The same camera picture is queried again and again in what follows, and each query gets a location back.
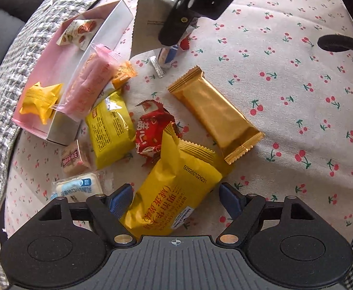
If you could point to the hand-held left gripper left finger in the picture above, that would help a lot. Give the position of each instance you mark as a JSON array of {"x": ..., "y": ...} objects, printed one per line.
[{"x": 120, "y": 201}]

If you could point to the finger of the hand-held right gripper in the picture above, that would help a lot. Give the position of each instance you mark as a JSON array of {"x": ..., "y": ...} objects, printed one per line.
[{"x": 176, "y": 24}]

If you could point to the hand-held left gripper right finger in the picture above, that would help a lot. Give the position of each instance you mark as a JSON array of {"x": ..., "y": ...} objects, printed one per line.
[{"x": 231, "y": 201}]

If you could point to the beige serrated snack packet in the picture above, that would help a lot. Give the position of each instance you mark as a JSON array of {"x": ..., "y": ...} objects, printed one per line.
[{"x": 146, "y": 27}]

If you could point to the white blue striped packet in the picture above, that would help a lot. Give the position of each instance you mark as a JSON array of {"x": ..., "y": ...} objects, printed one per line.
[{"x": 167, "y": 55}]

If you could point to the large yellow snack packet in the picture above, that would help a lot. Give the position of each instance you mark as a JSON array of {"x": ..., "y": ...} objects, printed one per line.
[{"x": 170, "y": 196}]

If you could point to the yellow labelled snack packet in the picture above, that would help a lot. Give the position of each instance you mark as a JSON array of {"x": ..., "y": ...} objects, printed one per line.
[{"x": 110, "y": 130}]

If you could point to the gold foil snack packet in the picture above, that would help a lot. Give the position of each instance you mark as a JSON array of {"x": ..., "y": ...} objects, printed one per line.
[{"x": 215, "y": 114}]

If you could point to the pink cardboard box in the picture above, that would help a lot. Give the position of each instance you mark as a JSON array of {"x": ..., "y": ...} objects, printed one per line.
[{"x": 52, "y": 63}]

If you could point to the small red candy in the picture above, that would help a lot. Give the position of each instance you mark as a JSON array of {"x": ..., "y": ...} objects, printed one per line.
[{"x": 185, "y": 43}]

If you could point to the white blue cookie packet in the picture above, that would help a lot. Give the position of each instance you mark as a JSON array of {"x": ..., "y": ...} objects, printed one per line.
[{"x": 76, "y": 185}]

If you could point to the small silver packet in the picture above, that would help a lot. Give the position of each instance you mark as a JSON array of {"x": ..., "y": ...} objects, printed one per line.
[{"x": 157, "y": 66}]

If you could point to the small brown snack packet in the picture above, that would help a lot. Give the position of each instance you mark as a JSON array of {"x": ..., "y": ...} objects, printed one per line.
[{"x": 73, "y": 158}]

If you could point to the small orange snack packet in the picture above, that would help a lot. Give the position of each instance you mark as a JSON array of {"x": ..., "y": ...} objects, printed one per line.
[{"x": 122, "y": 74}]

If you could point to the pink wafer packet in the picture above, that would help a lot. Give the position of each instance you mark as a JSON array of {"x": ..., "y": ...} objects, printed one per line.
[{"x": 85, "y": 87}]

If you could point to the cherry print tablecloth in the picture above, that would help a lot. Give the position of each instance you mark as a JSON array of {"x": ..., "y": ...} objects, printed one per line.
[{"x": 285, "y": 96}]

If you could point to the small yellow pillow packet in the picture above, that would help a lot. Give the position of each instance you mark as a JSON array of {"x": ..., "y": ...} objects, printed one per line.
[{"x": 40, "y": 102}]

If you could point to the grey checked blanket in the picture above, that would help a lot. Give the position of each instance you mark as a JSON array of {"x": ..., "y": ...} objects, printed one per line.
[{"x": 19, "y": 51}]

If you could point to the dark grey sofa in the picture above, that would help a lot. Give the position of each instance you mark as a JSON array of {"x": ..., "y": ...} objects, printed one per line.
[{"x": 1, "y": 6}]

